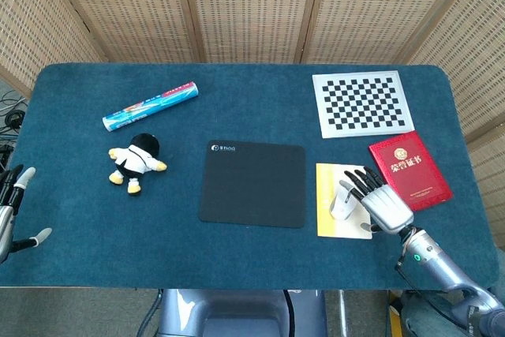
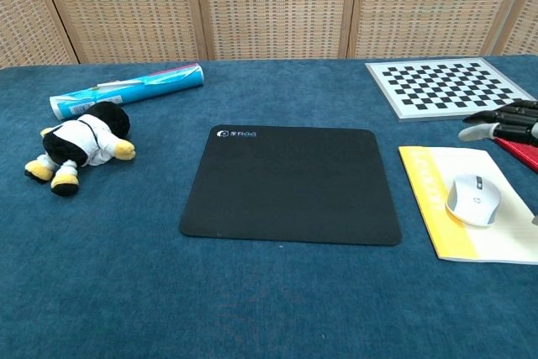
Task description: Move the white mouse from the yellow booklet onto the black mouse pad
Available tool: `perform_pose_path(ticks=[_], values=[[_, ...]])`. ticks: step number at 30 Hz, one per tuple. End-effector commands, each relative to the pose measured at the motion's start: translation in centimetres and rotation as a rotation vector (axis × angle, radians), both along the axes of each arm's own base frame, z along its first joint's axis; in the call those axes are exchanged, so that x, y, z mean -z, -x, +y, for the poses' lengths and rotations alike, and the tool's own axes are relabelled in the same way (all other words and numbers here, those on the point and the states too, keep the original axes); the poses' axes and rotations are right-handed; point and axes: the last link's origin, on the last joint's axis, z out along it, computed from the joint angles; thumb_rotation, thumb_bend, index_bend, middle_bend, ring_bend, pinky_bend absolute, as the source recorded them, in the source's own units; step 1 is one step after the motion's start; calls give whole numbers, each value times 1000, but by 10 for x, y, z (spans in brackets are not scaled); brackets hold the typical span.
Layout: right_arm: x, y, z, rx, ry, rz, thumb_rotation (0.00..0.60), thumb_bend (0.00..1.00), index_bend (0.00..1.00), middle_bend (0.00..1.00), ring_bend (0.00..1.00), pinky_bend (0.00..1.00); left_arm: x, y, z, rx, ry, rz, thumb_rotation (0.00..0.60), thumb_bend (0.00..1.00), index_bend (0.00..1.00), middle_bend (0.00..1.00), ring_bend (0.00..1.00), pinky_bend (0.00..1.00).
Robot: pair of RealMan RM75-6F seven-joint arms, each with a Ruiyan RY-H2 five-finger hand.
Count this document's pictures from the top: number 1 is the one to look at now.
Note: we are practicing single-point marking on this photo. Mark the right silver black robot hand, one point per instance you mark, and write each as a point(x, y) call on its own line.
point(386, 203)

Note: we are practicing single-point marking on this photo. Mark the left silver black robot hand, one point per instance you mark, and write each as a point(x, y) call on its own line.
point(4, 203)

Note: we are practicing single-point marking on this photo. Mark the white computer mouse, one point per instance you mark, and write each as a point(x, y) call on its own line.
point(342, 203)

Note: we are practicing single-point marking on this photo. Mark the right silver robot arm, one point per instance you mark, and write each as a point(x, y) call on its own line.
point(450, 270)

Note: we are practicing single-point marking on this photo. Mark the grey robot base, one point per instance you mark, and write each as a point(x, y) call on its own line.
point(240, 312)

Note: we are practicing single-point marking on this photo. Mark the black mouse pad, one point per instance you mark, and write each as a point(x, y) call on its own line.
point(252, 184)

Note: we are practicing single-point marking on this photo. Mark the red certificate book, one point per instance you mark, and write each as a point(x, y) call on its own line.
point(412, 171)

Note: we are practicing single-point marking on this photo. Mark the yellow cream booklet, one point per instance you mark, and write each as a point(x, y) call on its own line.
point(330, 197)

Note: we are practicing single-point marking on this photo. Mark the checkerboard calibration board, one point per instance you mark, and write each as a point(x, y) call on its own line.
point(362, 104)

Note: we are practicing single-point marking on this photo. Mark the person in blue jeans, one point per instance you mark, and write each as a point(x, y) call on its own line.
point(434, 317)

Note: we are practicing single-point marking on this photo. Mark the blue table cloth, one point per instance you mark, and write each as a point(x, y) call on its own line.
point(252, 179)

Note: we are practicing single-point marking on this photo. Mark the black white plush toy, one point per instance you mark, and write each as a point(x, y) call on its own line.
point(135, 162)

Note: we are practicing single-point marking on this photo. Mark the blue white printed tube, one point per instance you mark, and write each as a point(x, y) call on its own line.
point(150, 106)

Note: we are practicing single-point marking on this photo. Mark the woven folding screen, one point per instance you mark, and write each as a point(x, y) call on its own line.
point(252, 9)

